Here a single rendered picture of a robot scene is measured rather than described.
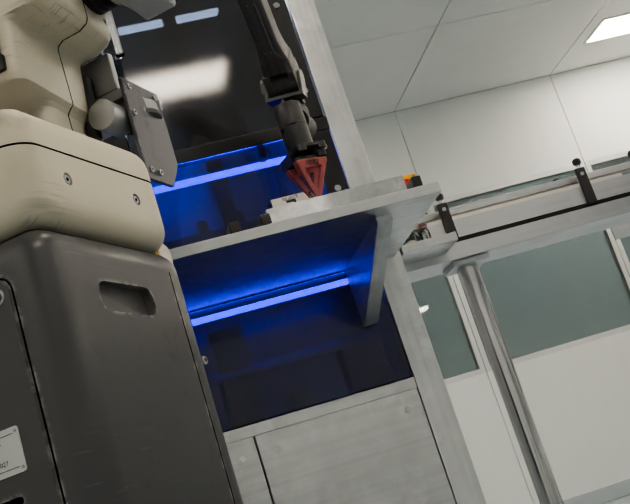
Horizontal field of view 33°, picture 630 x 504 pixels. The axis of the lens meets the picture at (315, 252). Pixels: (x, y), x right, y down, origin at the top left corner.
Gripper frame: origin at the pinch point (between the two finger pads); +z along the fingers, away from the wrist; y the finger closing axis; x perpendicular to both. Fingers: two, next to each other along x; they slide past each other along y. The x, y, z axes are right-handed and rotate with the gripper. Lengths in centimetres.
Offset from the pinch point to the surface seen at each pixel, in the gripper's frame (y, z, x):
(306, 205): -17.7, 7.6, 11.9
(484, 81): 387, -188, -363
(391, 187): -21.8, 8.4, -3.6
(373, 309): 8.2, 23.8, -8.7
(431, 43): 323, -190, -282
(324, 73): 13.6, -32.2, -19.1
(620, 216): 10, 15, -82
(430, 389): 12.7, 42.1, -18.0
